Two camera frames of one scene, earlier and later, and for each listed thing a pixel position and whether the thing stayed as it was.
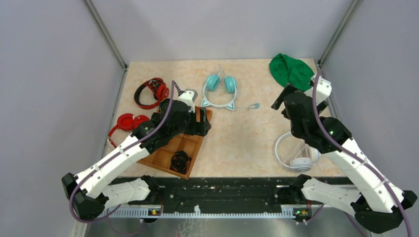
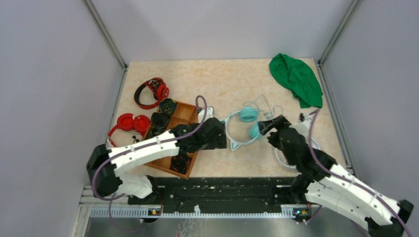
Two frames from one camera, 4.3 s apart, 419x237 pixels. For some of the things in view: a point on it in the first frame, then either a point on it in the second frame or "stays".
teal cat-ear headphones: (212, 83) to (247, 114)
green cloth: (285, 70) stays
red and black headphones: (160, 89) stays
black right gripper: (279, 100) to (278, 122)
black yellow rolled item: (164, 105) stays
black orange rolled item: (179, 162) stays
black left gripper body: (188, 127) to (203, 143)
